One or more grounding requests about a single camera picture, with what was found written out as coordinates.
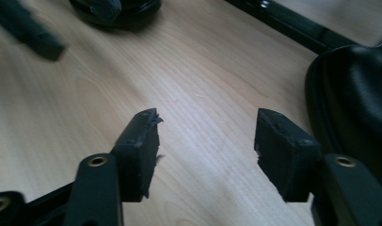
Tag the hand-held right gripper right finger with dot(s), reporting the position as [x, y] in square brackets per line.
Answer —
[286, 157]

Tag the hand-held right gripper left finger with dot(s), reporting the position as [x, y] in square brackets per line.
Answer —
[135, 163]

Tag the black leather shoe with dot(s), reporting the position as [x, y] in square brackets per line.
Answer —
[142, 12]
[352, 103]

